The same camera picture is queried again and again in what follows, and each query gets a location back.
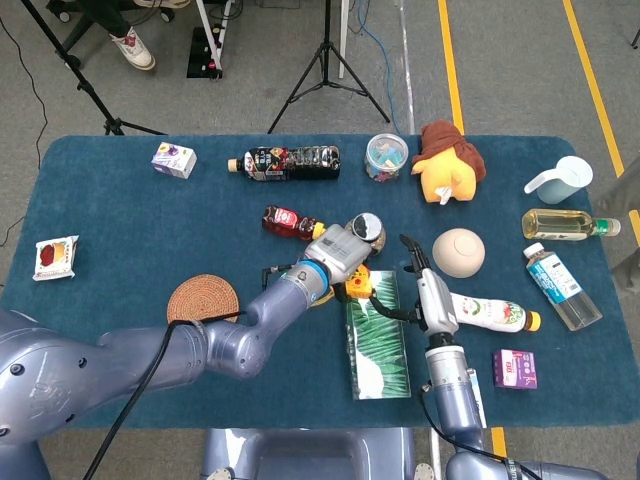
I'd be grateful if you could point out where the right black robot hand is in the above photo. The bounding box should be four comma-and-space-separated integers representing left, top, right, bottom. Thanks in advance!
369, 234, 460, 337

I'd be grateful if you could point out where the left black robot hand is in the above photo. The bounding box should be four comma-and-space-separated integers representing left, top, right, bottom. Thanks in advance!
303, 223, 375, 304

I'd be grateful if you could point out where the white printed drink bottle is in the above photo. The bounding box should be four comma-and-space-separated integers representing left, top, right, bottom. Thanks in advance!
447, 292, 543, 334

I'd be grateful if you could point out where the beige upturned bowl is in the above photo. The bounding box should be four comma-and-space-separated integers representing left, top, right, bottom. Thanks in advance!
432, 227, 487, 279

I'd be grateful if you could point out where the bear-shaped honey bottle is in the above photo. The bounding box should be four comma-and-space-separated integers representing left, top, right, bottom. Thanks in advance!
261, 204, 329, 242

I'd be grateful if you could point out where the clear box of green sachets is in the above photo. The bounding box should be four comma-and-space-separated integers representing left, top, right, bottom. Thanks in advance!
344, 269, 412, 401

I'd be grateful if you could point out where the dark beverage plastic bottle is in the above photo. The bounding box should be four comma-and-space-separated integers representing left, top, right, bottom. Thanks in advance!
227, 145, 342, 182

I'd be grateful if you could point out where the small purple white box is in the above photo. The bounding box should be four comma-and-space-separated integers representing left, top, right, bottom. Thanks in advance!
492, 348, 540, 391

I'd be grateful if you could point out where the clear jar of colourful clips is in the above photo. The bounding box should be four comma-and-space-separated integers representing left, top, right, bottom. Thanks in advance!
364, 133, 409, 184

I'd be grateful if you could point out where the clear water bottle blue label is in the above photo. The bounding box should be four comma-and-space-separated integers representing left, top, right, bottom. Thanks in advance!
523, 242, 604, 332

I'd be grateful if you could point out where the yellow plush toy brown cape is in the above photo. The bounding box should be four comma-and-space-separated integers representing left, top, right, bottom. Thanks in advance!
410, 119, 487, 205

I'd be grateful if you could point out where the round woven rattan coaster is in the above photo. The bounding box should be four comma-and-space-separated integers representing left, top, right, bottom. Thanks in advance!
166, 273, 241, 326

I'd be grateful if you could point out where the yellow oil bottle green cap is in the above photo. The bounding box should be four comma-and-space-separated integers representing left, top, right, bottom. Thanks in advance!
521, 208, 622, 242

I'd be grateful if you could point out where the light blue pitcher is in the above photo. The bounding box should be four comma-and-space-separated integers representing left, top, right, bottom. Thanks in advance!
523, 155, 595, 205

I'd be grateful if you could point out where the small white purple carton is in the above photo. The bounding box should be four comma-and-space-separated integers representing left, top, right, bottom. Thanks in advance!
151, 141, 198, 180

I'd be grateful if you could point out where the grey robot torso base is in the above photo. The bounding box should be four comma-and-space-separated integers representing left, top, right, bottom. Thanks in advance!
199, 427, 416, 480

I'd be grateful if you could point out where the blue table cloth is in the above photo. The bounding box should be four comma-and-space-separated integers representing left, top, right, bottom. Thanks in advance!
0, 133, 640, 430

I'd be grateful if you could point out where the black tripod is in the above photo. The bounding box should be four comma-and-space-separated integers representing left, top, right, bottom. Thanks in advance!
267, 0, 391, 135
19, 0, 167, 137

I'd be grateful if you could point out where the black power strip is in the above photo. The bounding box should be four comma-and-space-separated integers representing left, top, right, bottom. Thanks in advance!
186, 27, 225, 80

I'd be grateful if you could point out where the white fruit snack packet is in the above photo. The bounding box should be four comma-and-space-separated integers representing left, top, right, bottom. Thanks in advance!
32, 234, 81, 282

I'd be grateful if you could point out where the white sneaker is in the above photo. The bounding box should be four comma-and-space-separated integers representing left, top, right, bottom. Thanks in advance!
89, 0, 191, 72

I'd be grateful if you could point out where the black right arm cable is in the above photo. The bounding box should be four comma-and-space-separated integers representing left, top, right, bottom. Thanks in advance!
418, 384, 541, 480

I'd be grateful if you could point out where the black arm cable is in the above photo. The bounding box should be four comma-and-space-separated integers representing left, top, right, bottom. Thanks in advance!
82, 310, 244, 480
418, 384, 541, 480

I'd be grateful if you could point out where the white frame pole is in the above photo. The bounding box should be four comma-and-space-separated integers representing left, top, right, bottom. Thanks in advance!
338, 0, 350, 80
194, 0, 235, 66

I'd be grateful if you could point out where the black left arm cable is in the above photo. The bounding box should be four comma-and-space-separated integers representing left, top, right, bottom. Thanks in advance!
82, 310, 244, 480

